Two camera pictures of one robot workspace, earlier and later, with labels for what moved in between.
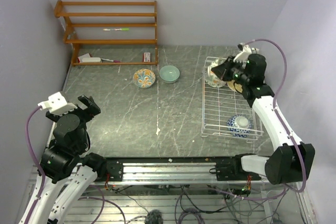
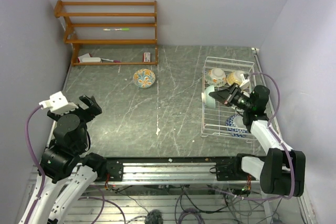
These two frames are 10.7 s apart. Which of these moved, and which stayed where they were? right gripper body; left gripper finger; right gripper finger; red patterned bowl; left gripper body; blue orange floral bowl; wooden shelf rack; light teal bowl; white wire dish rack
Moved: right gripper finger; right gripper body; light teal bowl
Stayed: white wire dish rack; left gripper body; blue orange floral bowl; red patterned bowl; wooden shelf rack; left gripper finger
